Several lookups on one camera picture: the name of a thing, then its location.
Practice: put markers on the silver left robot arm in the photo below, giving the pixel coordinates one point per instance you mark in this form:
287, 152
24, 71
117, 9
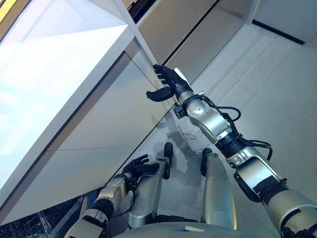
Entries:
111, 186

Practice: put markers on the yellow window with black frame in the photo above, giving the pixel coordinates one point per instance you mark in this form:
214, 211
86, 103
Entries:
6, 8

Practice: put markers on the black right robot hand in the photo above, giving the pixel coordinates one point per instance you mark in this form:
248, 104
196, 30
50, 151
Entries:
173, 81

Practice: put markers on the white cabinet with black base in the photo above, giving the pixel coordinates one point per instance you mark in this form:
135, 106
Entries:
284, 15

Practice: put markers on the silver left robot leg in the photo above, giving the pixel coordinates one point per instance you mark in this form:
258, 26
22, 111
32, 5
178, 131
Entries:
146, 193

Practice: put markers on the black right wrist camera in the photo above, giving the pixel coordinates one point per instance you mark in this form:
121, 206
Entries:
180, 111

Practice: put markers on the silver robot leg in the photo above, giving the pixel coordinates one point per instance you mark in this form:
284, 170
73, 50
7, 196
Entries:
146, 193
218, 193

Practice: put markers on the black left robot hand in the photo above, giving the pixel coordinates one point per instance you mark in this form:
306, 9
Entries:
138, 167

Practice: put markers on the stainless steel fridge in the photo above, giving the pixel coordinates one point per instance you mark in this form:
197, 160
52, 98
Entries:
210, 44

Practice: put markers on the tall white cabinet panel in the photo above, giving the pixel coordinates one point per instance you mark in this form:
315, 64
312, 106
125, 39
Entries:
138, 37

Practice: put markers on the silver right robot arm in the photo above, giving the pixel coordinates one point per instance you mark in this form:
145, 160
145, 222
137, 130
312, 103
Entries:
215, 124

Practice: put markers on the white counter cabinet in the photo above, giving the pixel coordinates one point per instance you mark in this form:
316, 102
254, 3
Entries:
49, 86

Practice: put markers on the dark blue metal frame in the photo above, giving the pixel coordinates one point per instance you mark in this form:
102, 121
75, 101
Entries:
37, 220

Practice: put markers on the silver right robot leg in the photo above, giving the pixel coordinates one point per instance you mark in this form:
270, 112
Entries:
218, 193

